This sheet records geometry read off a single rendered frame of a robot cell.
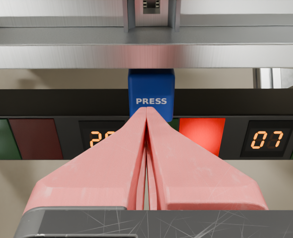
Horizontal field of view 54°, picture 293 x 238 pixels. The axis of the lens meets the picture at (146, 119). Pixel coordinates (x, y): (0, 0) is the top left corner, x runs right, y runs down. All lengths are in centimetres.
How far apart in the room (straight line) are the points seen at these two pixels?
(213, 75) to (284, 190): 39
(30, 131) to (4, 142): 2
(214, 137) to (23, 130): 13
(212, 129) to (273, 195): 75
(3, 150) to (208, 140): 14
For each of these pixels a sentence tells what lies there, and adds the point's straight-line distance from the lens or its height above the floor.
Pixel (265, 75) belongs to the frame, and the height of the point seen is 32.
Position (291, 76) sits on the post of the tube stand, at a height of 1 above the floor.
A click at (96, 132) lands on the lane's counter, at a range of 19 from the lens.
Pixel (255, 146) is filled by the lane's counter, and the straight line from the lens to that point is 21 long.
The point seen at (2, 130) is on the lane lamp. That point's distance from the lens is 21.
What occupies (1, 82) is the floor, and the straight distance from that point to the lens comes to 99.
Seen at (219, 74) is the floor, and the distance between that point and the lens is 91.
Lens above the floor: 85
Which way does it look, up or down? 83 degrees down
